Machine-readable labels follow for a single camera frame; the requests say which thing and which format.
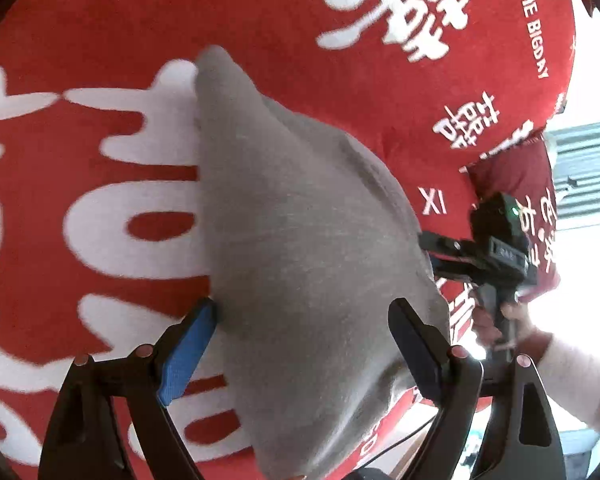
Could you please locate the person's right hand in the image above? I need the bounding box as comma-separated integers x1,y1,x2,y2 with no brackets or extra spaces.
472,302,535,349

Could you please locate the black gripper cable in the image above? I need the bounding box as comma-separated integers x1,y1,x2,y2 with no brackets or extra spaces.
354,414,439,470

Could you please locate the grey knitted small garment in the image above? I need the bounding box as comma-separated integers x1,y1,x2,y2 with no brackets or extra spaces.
195,47,449,479

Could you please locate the right forearm in sleeve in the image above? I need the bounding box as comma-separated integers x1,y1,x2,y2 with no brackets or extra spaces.
517,328,600,432

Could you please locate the red pillow with white print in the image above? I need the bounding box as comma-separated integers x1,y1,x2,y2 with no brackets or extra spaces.
468,132,559,302

